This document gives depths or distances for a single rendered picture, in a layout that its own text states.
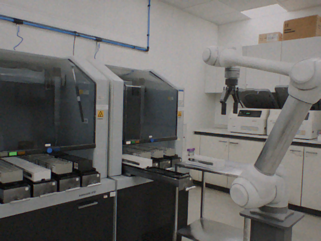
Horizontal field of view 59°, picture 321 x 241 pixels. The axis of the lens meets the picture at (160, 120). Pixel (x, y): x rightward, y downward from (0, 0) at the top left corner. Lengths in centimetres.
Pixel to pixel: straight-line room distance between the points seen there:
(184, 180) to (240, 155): 244
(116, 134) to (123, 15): 195
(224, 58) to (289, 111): 47
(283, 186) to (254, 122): 255
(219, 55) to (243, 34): 347
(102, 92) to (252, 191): 118
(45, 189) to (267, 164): 120
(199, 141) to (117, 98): 268
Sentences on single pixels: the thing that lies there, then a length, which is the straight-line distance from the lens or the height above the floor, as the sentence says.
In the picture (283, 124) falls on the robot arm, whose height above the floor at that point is 120.
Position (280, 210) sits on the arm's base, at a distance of 166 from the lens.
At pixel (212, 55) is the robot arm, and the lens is 159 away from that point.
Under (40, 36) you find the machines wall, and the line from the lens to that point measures 308.
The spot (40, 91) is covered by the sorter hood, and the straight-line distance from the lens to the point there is 179.
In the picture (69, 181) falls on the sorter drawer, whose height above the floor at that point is 79.
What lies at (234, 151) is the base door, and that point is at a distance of 427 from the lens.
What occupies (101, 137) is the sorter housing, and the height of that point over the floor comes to 103.
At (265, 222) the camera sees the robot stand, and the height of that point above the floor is 69.
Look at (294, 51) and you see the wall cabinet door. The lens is 430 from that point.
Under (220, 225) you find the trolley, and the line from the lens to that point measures 259.
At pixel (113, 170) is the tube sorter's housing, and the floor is 78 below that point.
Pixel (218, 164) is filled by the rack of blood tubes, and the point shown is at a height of 86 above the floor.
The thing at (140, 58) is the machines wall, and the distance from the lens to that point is 379.
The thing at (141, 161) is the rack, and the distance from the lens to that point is 205.
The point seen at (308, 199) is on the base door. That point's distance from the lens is 400.
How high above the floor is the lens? 126
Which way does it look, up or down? 3 degrees down
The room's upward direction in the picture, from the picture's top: 2 degrees clockwise
